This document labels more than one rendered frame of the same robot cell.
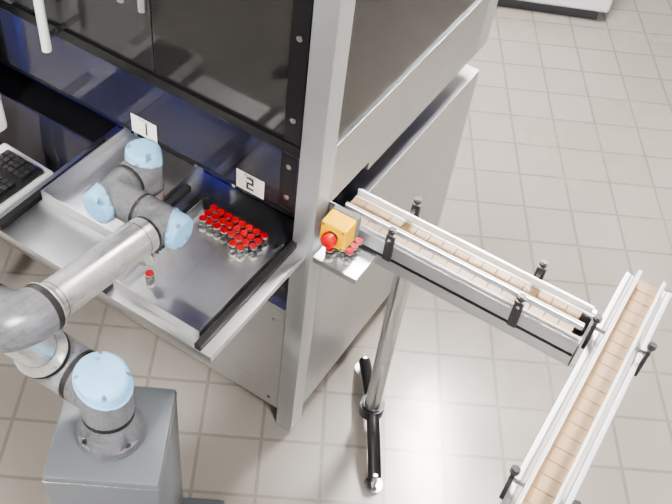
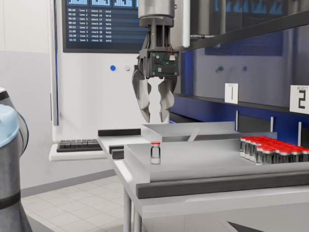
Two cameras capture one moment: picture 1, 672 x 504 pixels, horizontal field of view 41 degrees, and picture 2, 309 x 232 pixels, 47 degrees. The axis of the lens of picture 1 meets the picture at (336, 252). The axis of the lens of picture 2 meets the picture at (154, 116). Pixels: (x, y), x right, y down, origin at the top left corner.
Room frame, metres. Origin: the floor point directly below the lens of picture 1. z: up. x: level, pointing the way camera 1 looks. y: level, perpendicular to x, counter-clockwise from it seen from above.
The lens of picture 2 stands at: (0.84, -0.15, 1.06)
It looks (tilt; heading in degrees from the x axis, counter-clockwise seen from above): 6 degrees down; 50
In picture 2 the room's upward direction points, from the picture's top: straight up
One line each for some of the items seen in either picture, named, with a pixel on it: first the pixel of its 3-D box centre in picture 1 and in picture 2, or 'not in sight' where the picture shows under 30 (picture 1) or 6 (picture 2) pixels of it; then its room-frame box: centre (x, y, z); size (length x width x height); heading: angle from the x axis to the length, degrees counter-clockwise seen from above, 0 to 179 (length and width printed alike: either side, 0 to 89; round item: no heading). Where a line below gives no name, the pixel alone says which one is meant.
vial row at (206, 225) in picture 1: (227, 237); (262, 153); (1.51, 0.28, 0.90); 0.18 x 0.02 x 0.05; 64
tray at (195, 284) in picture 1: (200, 265); (214, 159); (1.41, 0.33, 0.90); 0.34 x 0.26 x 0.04; 154
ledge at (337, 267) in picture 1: (348, 254); not in sight; (1.54, -0.03, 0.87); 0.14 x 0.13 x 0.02; 154
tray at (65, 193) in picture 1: (124, 180); (203, 133); (1.66, 0.58, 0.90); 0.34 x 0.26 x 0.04; 154
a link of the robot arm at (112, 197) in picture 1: (118, 198); not in sight; (1.23, 0.45, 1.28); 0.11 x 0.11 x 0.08; 64
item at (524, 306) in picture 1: (461, 266); not in sight; (1.51, -0.32, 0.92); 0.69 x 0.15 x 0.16; 64
